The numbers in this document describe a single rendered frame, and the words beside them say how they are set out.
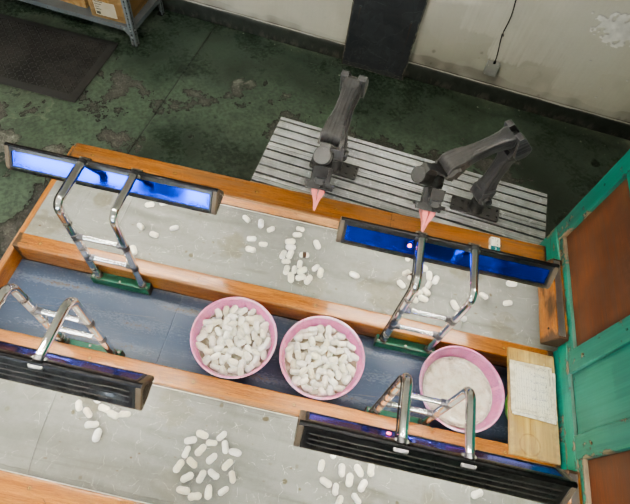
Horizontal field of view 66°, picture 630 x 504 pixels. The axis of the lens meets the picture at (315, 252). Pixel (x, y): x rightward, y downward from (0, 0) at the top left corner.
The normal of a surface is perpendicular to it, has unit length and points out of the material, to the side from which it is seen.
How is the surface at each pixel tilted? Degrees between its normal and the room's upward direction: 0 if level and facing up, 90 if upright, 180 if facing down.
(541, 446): 0
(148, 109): 0
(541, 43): 90
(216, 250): 0
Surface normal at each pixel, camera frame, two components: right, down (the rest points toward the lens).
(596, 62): -0.29, 0.81
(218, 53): 0.10, -0.51
